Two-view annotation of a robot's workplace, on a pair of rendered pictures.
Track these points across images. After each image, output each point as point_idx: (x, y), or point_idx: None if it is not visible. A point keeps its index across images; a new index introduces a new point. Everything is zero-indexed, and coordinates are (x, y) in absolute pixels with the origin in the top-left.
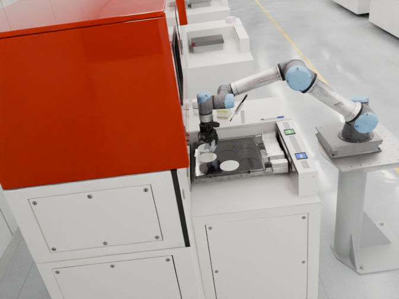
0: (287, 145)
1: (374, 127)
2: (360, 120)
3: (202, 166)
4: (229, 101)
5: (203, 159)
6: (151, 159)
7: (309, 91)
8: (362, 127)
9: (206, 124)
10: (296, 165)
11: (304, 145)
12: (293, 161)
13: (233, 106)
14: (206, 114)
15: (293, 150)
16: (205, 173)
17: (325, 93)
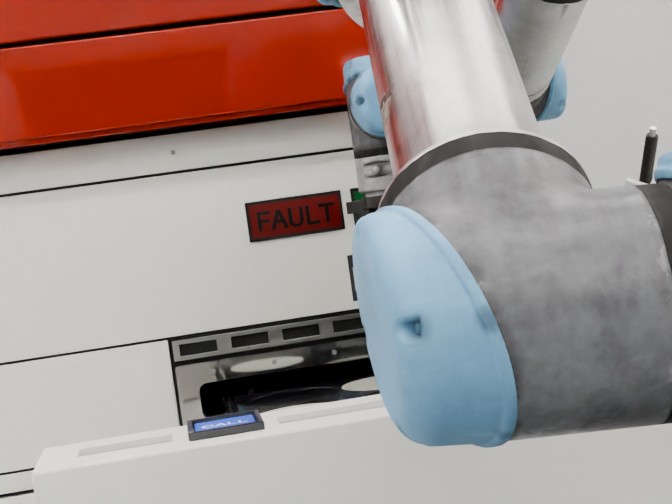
0: (380, 394)
1: (403, 395)
2: (356, 273)
3: (307, 390)
4: (354, 90)
5: (362, 382)
6: None
7: (346, 5)
8: (376, 360)
9: (362, 205)
10: (123, 436)
11: (364, 417)
12: (180, 426)
13: (367, 120)
14: (354, 155)
15: (309, 409)
16: (246, 400)
17: (366, 21)
